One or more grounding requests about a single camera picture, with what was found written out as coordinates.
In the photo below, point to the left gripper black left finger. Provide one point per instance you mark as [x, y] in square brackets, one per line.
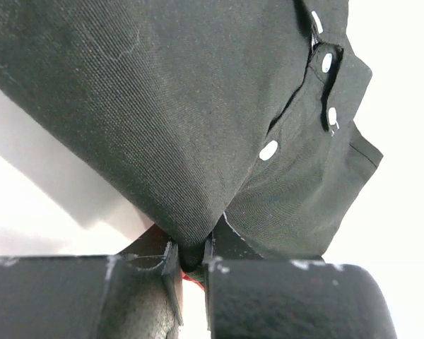
[136, 293]

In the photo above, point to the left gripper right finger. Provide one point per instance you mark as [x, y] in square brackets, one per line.
[248, 296]

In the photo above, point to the black long sleeve shirt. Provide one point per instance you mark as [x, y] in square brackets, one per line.
[202, 111]

